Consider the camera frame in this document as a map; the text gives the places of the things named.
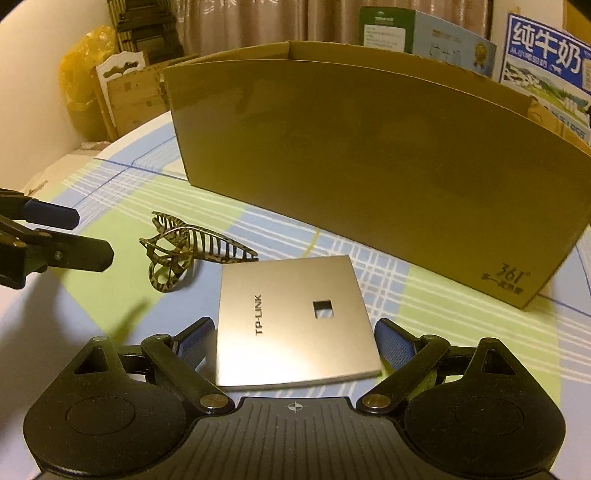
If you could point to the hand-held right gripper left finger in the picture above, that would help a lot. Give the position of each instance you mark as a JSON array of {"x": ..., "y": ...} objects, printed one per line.
[{"x": 196, "y": 341}]

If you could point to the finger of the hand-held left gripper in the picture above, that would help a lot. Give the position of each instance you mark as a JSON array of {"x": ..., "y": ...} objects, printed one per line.
[
  {"x": 83, "y": 254},
  {"x": 51, "y": 214}
]

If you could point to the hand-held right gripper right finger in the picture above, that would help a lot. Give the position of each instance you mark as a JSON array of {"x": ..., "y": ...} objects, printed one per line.
[{"x": 397, "y": 341}]

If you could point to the silver square wall panel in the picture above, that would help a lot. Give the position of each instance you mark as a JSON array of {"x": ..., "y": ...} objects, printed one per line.
[{"x": 286, "y": 346}]

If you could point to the striped hair claw clip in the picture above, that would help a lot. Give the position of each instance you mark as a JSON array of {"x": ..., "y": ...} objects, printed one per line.
[{"x": 203, "y": 242}]

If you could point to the brown cardboard box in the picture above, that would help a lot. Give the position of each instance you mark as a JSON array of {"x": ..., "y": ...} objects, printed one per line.
[{"x": 369, "y": 175}]

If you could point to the yellow plastic bag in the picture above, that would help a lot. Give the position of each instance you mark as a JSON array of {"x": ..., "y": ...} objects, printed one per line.
[{"x": 83, "y": 78}]

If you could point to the dark folding rack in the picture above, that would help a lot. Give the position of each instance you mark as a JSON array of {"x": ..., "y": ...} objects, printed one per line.
[{"x": 143, "y": 27}]

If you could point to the beige curtain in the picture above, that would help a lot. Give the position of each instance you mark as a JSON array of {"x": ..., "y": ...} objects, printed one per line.
[{"x": 277, "y": 21}]

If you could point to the green and white milk carton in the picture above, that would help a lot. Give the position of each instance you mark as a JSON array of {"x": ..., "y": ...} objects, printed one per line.
[{"x": 438, "y": 41}]

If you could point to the blue milk carton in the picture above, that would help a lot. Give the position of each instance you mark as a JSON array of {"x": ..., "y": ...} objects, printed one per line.
[{"x": 545, "y": 60}]

